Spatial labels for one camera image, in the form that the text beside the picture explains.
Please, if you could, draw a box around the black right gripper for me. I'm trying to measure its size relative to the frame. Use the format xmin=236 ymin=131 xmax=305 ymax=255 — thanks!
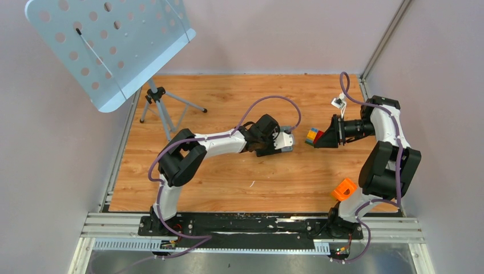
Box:
xmin=314 ymin=114 xmax=377 ymax=149

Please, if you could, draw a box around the grey glasses case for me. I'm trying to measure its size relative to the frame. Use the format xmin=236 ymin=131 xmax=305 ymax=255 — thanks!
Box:
xmin=277 ymin=126 xmax=296 ymax=154

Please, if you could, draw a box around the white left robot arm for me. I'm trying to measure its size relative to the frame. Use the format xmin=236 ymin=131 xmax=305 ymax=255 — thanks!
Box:
xmin=148 ymin=114 xmax=295 ymax=236

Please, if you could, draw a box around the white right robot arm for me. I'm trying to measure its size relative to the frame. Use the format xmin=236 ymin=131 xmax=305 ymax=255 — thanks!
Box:
xmin=311 ymin=95 xmax=421 ymax=239

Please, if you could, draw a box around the colourful toy brick block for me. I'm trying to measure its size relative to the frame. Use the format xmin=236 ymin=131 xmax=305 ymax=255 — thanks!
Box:
xmin=305 ymin=128 xmax=324 ymax=146

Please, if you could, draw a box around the orange tape dispenser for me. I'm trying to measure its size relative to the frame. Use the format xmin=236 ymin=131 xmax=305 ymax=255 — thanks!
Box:
xmin=331 ymin=178 xmax=357 ymax=202

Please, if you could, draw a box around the blue music stand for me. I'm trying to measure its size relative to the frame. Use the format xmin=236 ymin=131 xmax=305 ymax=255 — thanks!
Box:
xmin=24 ymin=0 xmax=208 ymax=143

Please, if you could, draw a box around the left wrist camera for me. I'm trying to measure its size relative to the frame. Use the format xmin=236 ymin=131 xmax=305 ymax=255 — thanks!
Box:
xmin=274 ymin=131 xmax=296 ymax=152

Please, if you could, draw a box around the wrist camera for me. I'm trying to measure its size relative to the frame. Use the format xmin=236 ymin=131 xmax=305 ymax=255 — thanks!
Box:
xmin=274 ymin=131 xmax=296 ymax=152
xmin=331 ymin=93 xmax=347 ymax=118

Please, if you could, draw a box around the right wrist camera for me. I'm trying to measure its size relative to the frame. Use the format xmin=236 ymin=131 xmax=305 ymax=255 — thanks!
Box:
xmin=331 ymin=93 xmax=347 ymax=118

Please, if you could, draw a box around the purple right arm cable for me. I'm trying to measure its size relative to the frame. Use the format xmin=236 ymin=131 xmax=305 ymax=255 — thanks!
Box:
xmin=332 ymin=71 xmax=405 ymax=264

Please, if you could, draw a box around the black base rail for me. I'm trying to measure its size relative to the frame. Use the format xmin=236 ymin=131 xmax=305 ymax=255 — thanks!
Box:
xmin=138 ymin=211 xmax=363 ymax=250

